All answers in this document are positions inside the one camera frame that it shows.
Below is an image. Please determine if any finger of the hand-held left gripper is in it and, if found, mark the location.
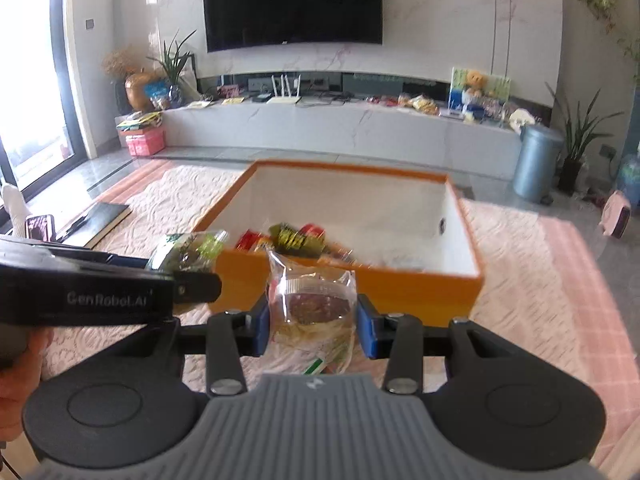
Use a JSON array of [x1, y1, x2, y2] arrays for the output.
[[172, 272, 222, 305], [105, 254, 151, 270]]

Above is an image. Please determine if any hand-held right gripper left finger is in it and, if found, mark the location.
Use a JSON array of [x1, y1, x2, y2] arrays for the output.
[[127, 294, 271, 396]]

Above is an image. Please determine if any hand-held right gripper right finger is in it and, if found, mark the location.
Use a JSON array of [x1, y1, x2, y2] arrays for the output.
[[356, 292, 533, 395]]

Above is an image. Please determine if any light green snack packet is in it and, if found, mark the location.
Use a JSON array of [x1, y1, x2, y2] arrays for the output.
[[146, 230, 230, 273]]

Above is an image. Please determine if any clear cake packet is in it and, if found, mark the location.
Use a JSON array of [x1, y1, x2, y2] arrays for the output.
[[265, 250, 358, 376]]

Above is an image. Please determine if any large red snack packet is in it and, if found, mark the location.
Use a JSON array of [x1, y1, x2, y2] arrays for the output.
[[235, 229, 275, 253]]

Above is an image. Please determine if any red white snack packet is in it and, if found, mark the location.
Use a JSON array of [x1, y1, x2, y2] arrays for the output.
[[320, 241, 373, 268]]

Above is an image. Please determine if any dark green snack packet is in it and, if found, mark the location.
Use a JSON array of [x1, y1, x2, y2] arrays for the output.
[[269, 222, 323, 258]]

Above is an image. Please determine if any orange cardboard box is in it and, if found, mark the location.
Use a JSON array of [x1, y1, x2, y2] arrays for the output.
[[192, 160, 485, 328]]

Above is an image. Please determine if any person's left hand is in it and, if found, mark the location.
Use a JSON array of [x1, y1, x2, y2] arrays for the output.
[[0, 327, 53, 443]]

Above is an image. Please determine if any black notebook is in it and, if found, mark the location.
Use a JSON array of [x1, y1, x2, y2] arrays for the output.
[[55, 202, 132, 249]]

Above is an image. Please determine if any smartphone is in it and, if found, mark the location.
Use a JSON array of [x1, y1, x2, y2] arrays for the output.
[[25, 214, 56, 242]]

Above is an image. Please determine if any white stand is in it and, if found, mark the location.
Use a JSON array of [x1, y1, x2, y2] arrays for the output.
[[0, 184, 27, 236]]

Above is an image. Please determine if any pink storage box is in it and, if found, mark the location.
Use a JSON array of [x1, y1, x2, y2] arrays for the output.
[[125, 127, 166, 157]]

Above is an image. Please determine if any stack of books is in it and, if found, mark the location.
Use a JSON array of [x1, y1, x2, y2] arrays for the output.
[[116, 112, 163, 133]]

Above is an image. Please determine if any blue bag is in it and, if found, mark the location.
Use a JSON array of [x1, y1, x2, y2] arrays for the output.
[[145, 80, 168, 108]]

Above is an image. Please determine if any orange vase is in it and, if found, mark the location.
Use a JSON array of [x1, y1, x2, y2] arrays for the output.
[[124, 71, 158, 111]]

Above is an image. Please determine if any white lace tablecloth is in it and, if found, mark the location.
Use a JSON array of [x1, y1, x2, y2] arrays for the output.
[[45, 162, 606, 461]]

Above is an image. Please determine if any long-leaf plant in vase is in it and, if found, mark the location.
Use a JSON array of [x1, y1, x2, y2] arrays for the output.
[[147, 30, 198, 108]]

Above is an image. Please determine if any dried flower bunch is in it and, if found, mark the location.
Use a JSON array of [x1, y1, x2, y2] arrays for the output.
[[102, 47, 138, 78]]

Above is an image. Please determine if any sliding glass door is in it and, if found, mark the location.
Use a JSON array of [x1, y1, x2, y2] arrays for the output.
[[0, 0, 86, 196]]

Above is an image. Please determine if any white marble television cabinet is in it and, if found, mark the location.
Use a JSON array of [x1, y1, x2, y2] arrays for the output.
[[160, 95, 523, 178]]

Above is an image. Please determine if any white router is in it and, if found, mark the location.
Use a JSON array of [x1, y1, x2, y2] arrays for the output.
[[266, 74, 303, 106]]

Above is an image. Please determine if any pile of snack bags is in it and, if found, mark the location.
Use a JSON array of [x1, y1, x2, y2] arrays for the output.
[[397, 94, 441, 115]]

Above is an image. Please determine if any grey pedal trash can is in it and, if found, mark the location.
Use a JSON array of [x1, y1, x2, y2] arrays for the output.
[[512, 124, 565, 202]]

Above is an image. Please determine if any white round hand fan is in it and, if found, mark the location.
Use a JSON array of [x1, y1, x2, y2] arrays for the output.
[[509, 109, 536, 133]]

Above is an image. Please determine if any long-leaf floor plant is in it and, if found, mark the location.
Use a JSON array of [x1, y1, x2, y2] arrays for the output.
[[545, 82, 626, 196]]

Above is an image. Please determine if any brown teddy bear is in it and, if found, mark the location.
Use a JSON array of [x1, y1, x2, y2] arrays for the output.
[[464, 70, 488, 98]]

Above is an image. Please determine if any pink space heater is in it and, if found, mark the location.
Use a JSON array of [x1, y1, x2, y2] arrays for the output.
[[600, 190, 633, 239]]

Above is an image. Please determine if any teddy bear gift box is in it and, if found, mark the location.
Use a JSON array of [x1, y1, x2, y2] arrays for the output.
[[448, 66, 512, 111]]

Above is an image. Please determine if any hanging vine plant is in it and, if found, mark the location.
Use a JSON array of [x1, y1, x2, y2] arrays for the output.
[[575, 0, 640, 81]]

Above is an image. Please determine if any black wall television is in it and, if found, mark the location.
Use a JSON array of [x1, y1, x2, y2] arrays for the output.
[[202, 0, 384, 53]]

